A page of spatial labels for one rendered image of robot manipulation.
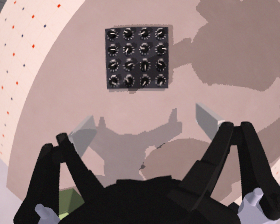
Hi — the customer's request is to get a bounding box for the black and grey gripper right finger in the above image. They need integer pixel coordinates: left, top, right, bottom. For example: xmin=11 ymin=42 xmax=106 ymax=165
xmin=158 ymin=102 xmax=280 ymax=224

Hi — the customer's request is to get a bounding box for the dark grey knob box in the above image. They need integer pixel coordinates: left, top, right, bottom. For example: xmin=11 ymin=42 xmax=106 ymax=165
xmin=105 ymin=27 xmax=169 ymax=89

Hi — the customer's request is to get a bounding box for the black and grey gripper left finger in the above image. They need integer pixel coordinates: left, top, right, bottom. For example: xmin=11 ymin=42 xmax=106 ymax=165
xmin=13 ymin=115 xmax=126 ymax=224

